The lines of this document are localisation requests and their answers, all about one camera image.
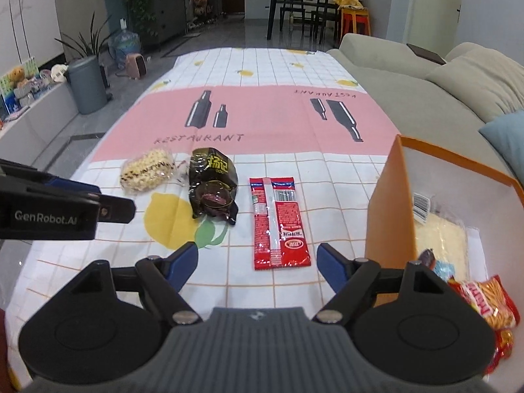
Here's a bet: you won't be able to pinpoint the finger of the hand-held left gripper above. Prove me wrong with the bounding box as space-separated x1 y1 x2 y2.
0 158 102 203
95 194 137 225

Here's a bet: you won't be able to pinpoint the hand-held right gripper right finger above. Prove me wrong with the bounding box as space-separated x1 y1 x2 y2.
316 242 456 325

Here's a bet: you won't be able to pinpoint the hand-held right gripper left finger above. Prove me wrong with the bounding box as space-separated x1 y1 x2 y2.
61 241 201 326

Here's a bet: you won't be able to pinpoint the clear popcorn bag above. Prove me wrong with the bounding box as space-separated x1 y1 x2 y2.
120 148 179 196

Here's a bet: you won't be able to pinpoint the red sausage packet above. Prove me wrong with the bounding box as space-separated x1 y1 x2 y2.
249 176 313 272

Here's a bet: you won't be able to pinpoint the orange cardboard box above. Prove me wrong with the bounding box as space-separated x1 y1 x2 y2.
364 134 524 393

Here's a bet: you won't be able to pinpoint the dark brown snack packet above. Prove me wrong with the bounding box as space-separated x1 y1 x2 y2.
187 147 240 226

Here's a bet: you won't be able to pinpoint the sliced bread sandwich packet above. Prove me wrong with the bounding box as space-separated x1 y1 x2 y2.
411 191 470 280

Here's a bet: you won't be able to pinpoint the orange stick snack packet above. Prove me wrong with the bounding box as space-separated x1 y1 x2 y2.
448 275 519 332

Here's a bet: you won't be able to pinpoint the red snack packet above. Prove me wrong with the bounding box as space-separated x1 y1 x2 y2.
484 327 515 378

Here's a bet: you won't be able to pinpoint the white low cabinet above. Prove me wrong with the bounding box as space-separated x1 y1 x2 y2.
0 79 83 183

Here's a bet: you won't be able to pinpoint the small toys and figures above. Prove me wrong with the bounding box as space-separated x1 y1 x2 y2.
0 56 68 121

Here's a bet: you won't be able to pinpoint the pink space heater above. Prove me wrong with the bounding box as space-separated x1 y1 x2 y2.
125 52 148 80

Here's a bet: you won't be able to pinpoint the spiky snake plant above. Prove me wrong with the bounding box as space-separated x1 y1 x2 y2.
54 13 112 63

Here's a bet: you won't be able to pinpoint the blue water jug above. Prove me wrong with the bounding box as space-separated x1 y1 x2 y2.
111 28 142 70

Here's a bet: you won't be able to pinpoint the pink and white printed tablecloth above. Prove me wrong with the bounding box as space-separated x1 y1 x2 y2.
4 47 405 393

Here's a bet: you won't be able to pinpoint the beige sofa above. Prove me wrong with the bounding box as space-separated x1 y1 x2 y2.
325 33 524 186

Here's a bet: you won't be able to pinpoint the dark grey drawer cabinet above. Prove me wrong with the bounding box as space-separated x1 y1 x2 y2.
145 0 189 46

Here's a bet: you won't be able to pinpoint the light blue cushion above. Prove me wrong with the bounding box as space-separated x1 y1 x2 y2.
478 110 524 178

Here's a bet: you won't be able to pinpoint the beige cushion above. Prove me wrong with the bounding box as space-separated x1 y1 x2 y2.
426 47 524 124

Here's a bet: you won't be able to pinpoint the red plastic stool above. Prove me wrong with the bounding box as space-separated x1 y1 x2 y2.
339 7 372 38

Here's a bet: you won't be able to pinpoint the black dining chair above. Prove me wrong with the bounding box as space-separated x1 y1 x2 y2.
309 0 343 42
280 0 321 34

